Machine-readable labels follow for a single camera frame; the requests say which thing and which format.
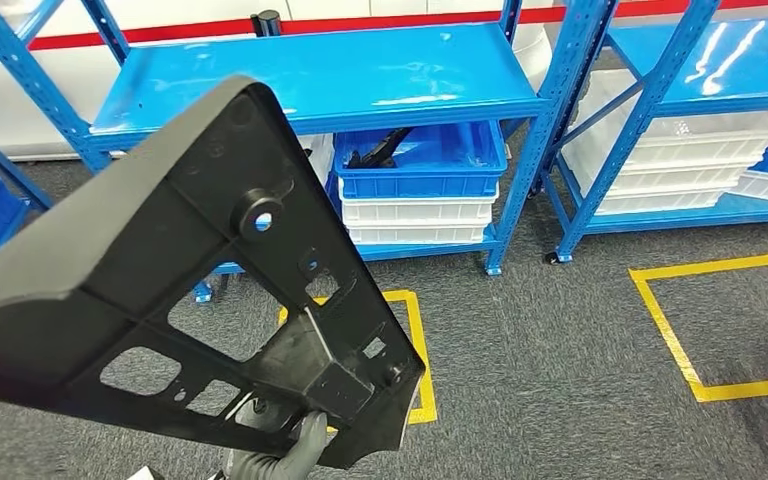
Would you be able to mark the small black plastic part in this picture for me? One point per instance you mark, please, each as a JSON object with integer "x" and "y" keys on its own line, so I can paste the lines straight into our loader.
{"x": 371, "y": 156}

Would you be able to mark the white car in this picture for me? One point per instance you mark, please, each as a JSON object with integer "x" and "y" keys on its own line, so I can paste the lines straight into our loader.
{"x": 0, "y": 99}

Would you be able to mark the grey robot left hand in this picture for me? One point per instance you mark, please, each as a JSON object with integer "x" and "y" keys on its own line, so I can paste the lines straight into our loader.
{"x": 311, "y": 437}

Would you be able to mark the red barrier belt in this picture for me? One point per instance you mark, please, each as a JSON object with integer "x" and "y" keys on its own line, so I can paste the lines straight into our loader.
{"x": 159, "y": 33}

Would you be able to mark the large black plastic plate bracket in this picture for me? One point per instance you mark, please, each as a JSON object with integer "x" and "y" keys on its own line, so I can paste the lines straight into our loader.
{"x": 126, "y": 232}

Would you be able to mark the blue metal shelf rack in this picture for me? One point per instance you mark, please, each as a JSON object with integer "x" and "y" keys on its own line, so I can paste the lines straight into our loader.
{"x": 324, "y": 73}
{"x": 722, "y": 66}
{"x": 6, "y": 166}

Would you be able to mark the black stanchion post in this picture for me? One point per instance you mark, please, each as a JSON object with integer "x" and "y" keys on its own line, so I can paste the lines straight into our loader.
{"x": 266, "y": 23}

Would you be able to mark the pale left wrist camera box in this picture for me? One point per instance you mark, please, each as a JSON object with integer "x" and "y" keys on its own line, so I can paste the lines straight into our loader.
{"x": 145, "y": 474}

